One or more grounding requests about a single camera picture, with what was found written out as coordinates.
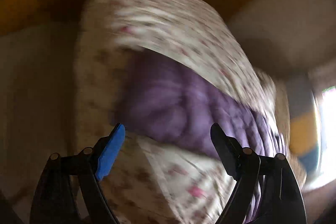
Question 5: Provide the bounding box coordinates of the purple quilted down jacket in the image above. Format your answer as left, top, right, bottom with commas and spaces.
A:
116, 51, 287, 223

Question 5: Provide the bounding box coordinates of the grey yellow blue headboard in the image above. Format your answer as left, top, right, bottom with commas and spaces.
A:
286, 74, 321, 174

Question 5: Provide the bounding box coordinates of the floral cream bed quilt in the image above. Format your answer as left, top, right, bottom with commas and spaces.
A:
71, 0, 308, 224

